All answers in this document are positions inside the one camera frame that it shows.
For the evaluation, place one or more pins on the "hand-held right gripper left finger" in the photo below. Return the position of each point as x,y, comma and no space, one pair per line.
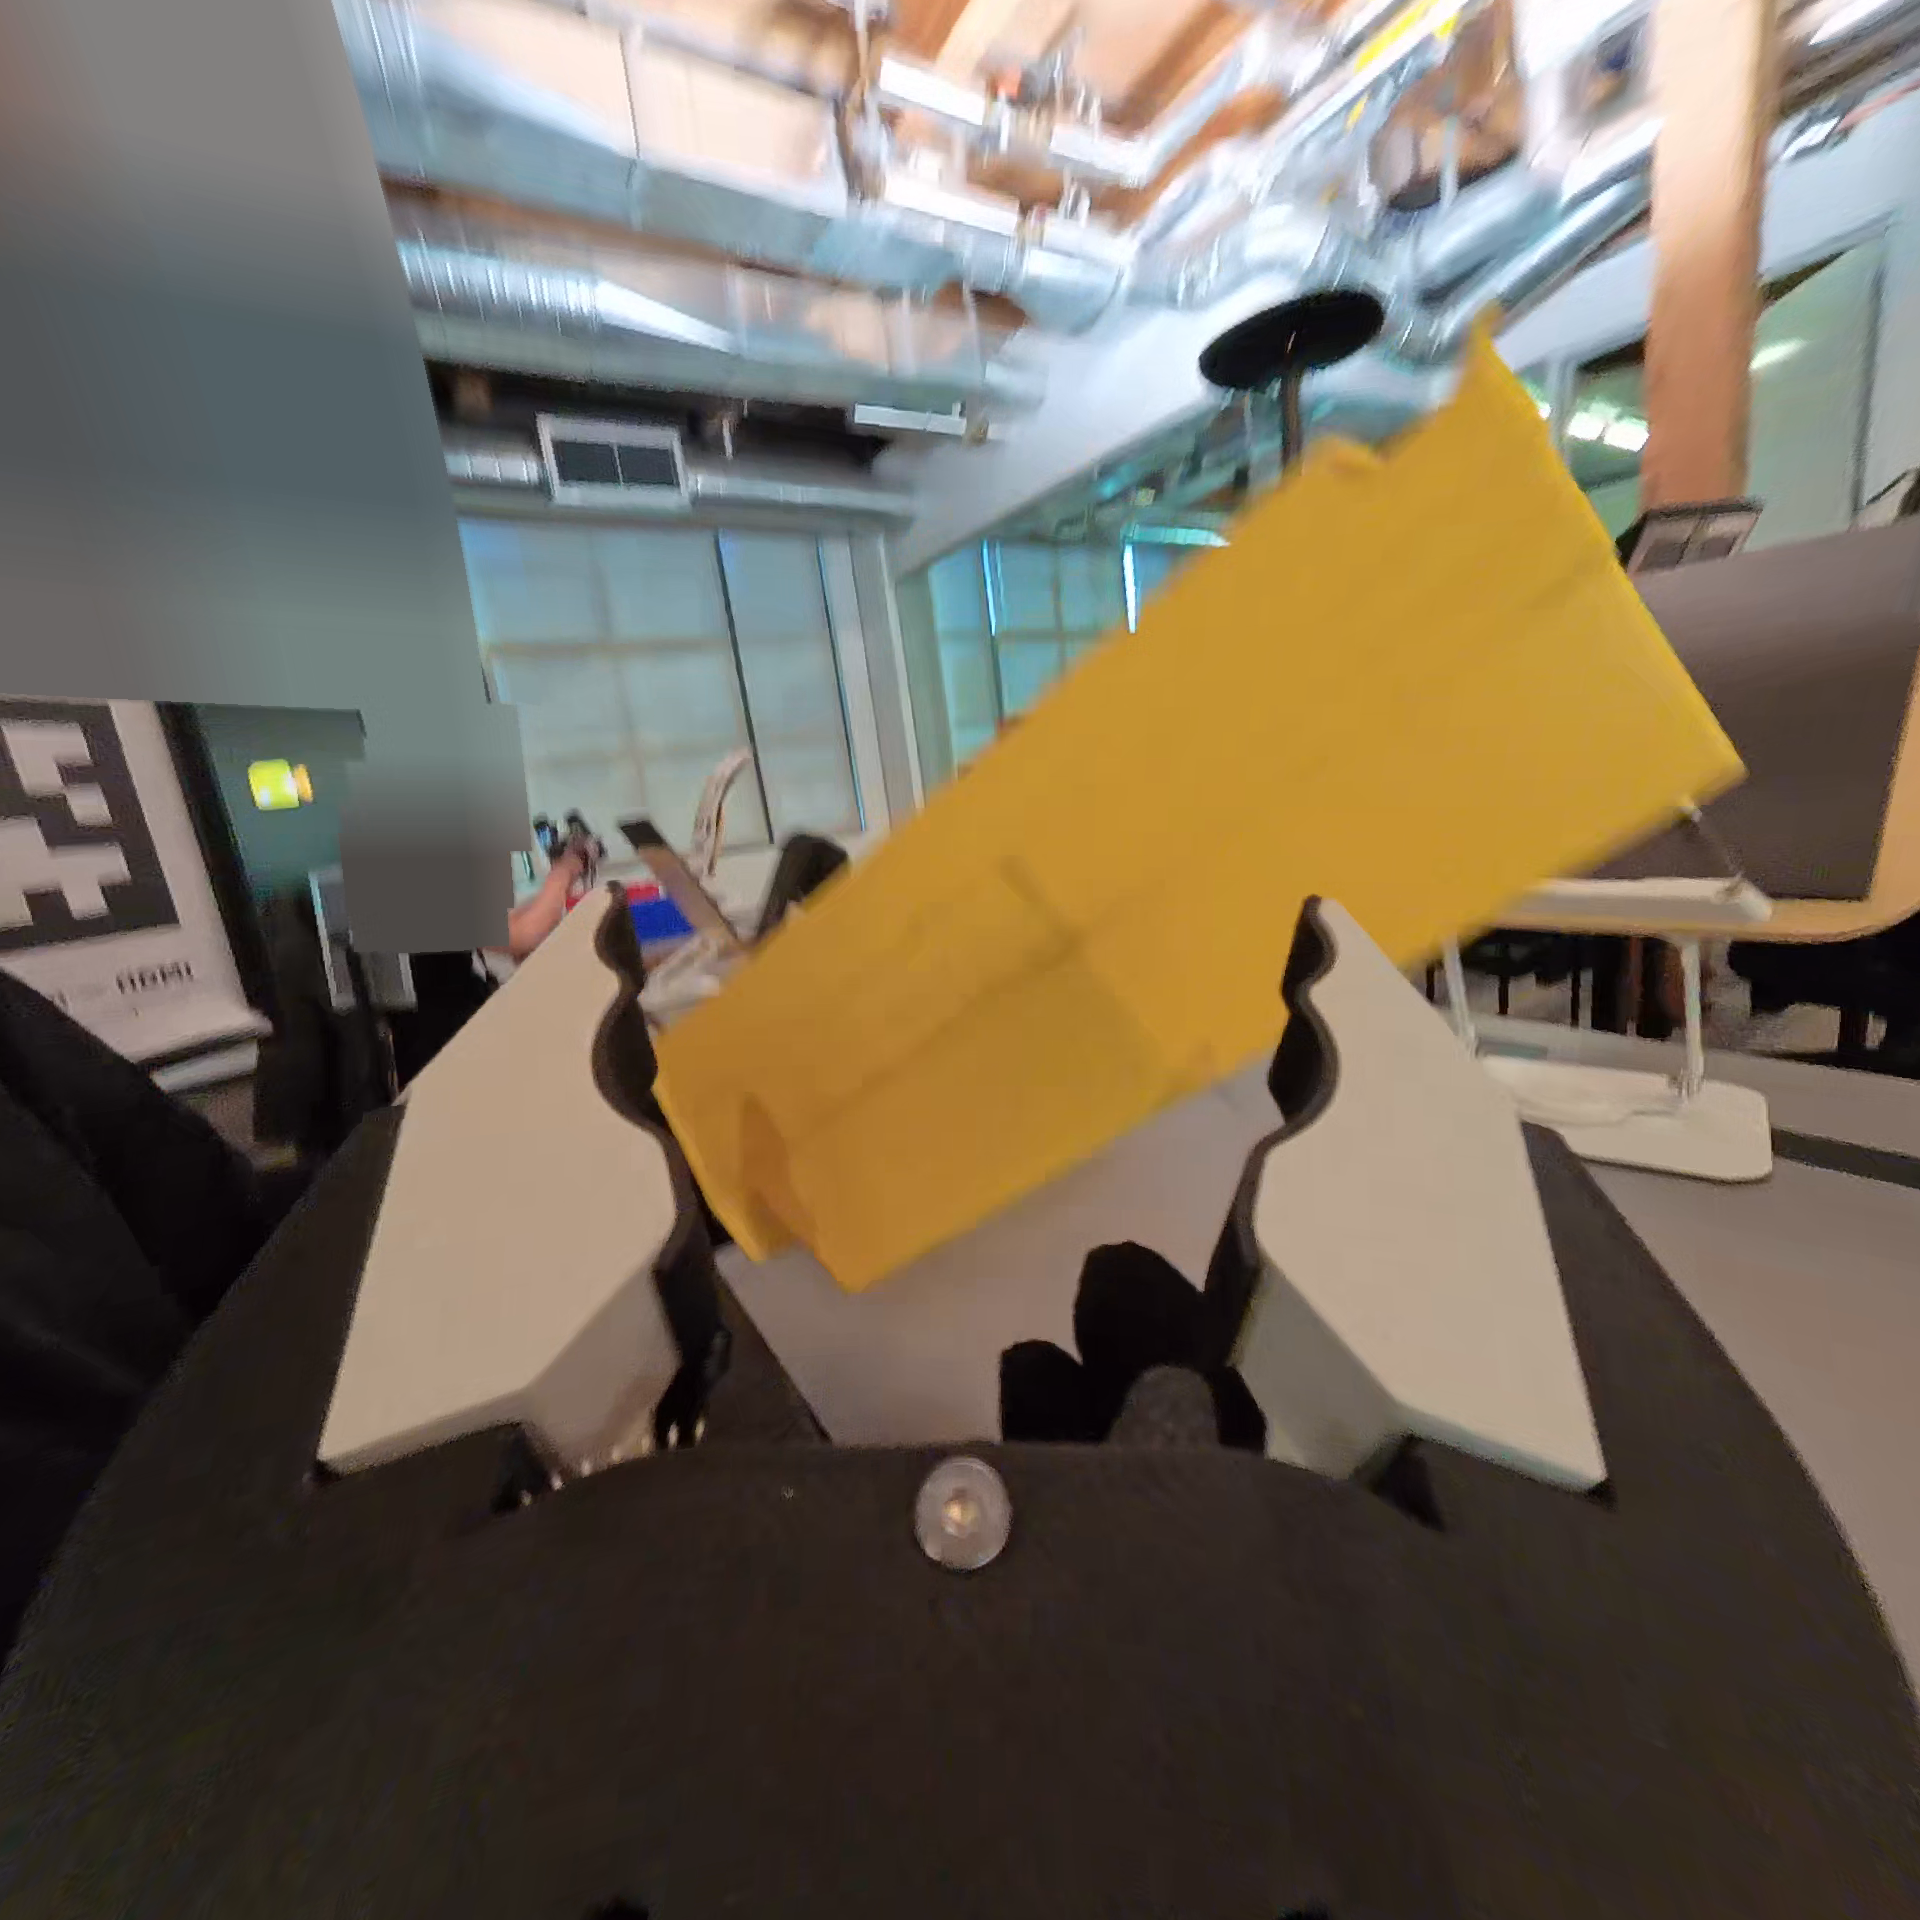
510,1200

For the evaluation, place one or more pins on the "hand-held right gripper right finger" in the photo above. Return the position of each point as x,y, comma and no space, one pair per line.
1425,1244

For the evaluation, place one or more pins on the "yellow plastic bin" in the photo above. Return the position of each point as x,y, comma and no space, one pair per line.
1201,751

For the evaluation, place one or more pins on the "person's left hand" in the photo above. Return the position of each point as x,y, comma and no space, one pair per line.
1141,1306

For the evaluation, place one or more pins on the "blue plastic bin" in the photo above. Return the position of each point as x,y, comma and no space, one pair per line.
646,910

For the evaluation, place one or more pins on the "black mesh office chair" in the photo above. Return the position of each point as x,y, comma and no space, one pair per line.
802,885

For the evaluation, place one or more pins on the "printed paper strip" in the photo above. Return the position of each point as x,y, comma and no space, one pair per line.
723,802

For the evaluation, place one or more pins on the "printed marker sign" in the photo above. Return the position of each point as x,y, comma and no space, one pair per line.
75,856

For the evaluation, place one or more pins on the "white stand with wooden board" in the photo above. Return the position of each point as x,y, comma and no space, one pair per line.
1800,676

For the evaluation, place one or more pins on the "white ceiling vent grille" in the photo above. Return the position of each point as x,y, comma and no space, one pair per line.
616,457

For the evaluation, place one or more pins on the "black vertical pole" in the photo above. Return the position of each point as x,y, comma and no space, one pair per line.
1289,338

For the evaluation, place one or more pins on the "wooden pillar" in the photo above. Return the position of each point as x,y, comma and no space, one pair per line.
1709,255

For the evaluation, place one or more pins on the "silver spiral ventilation duct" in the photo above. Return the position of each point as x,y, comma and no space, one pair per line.
598,306

